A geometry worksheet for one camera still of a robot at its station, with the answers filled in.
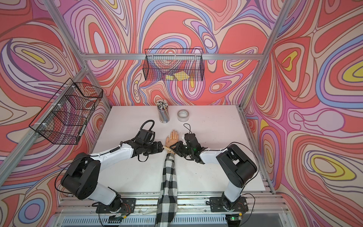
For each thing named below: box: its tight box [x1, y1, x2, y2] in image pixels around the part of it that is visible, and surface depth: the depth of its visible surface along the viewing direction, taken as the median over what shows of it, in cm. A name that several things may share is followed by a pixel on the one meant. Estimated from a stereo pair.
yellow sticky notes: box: [165, 70, 190, 81], surface depth 91 cm
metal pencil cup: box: [155, 99, 170, 124], surface depth 101 cm
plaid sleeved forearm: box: [155, 152, 178, 227], surface depth 73 cm
